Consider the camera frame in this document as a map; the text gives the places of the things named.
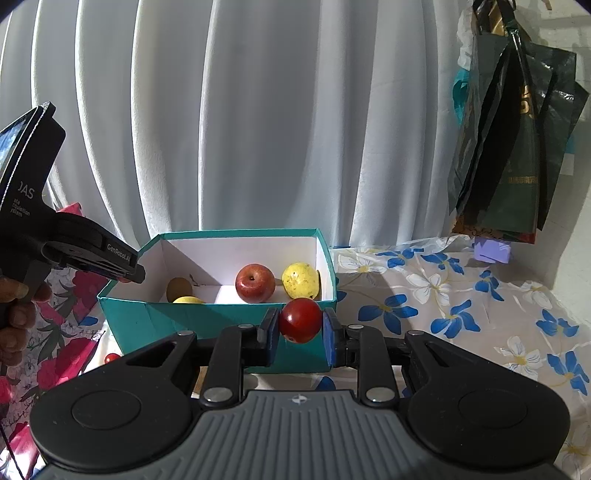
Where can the teal plastic bag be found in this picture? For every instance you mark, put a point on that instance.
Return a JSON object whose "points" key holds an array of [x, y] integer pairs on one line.
{"points": [[459, 92]]}

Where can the brown kiwi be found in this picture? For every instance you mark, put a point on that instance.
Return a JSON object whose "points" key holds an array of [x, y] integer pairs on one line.
{"points": [[178, 288]]}

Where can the white plastic bag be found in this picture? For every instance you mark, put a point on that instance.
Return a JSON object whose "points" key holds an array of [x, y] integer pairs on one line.
{"points": [[465, 41]]}

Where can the person's left hand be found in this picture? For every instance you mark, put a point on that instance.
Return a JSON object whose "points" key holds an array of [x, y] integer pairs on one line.
{"points": [[21, 318]]}

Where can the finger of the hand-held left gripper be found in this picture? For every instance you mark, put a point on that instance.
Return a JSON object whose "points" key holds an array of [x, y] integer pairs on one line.
{"points": [[117, 258]]}

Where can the red apple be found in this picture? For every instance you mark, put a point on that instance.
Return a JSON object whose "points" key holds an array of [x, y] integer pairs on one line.
{"points": [[255, 283]]}

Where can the small purple box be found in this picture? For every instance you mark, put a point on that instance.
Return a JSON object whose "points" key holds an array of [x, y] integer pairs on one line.
{"points": [[491, 251]]}

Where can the yellow lemon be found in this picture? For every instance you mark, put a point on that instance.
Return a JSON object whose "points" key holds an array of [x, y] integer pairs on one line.
{"points": [[188, 300]]}

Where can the dark green plastic bag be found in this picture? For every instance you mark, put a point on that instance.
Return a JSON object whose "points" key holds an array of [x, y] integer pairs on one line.
{"points": [[512, 138]]}

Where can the pink floral bag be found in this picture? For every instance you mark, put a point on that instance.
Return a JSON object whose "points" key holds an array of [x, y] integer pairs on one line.
{"points": [[69, 332]]}

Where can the small red tomato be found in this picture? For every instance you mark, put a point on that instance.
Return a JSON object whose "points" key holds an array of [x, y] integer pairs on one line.
{"points": [[112, 357], [300, 320]]}

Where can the teal cardboard box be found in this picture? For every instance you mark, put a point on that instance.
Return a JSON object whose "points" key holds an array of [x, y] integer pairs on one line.
{"points": [[184, 323]]}

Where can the yellow pear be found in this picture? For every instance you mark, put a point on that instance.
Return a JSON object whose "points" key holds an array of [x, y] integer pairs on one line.
{"points": [[300, 280]]}

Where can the black and gold bag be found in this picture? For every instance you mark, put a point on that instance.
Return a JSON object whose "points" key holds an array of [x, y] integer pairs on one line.
{"points": [[496, 18]]}

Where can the blue floral tablecloth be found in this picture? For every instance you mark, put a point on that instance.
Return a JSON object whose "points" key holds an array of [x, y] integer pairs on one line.
{"points": [[461, 295]]}

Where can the white curtain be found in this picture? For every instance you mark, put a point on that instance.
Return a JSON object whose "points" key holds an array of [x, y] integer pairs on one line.
{"points": [[254, 115]]}

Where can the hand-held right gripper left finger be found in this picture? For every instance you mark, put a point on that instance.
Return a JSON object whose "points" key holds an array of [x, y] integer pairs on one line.
{"points": [[269, 333]]}

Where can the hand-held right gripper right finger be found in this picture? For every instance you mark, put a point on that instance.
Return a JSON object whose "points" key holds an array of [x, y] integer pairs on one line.
{"points": [[330, 340]]}

